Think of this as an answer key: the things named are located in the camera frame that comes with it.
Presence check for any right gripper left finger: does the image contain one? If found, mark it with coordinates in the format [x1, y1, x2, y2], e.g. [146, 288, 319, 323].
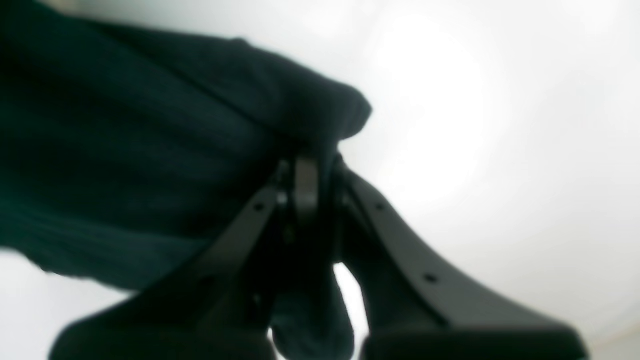
[49, 155, 320, 360]

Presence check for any black T-shirt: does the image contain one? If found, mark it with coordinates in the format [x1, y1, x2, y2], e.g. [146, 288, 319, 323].
[0, 0, 373, 360]

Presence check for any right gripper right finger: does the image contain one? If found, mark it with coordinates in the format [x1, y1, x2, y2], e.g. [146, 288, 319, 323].
[333, 156, 589, 360]

